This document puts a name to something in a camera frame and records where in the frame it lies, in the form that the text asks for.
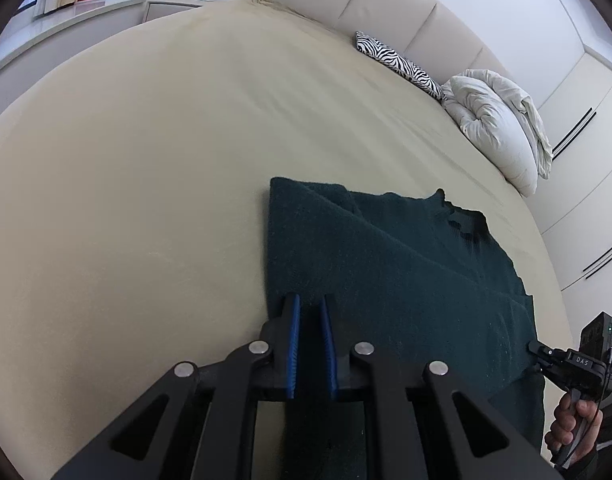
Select long black wardrobe handle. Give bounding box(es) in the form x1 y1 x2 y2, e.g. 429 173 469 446
583 234 612 277
551 107 598 157

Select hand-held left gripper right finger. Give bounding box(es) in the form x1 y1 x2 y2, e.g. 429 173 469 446
318 294 562 480

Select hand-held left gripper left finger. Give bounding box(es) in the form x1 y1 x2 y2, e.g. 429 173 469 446
51 292 302 480

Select person's dark sleeved forearm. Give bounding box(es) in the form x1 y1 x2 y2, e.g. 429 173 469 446
561 402 612 480

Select dark green towel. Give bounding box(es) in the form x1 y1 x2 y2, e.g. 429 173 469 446
263 176 546 480

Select white nightstand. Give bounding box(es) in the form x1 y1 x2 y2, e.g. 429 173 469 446
145 0 209 23

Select person's right hand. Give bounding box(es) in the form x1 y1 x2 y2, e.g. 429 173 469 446
545 390 604 462

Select white window ledge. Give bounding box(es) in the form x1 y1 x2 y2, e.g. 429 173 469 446
0 0 149 83

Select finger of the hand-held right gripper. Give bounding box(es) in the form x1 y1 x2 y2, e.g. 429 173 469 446
528 340 568 367

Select white wardrobe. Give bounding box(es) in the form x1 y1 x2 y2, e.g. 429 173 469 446
523 0 612 341

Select white rolled duvet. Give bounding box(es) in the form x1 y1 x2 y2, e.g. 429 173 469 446
440 67 554 198

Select cream padded headboard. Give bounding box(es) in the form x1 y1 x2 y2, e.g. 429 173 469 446
271 0 517 86

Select zebra print pillow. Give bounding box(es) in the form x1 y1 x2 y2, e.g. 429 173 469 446
355 31 447 103

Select bed with beige sheet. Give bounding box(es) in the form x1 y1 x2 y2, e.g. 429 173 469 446
0 0 574 480

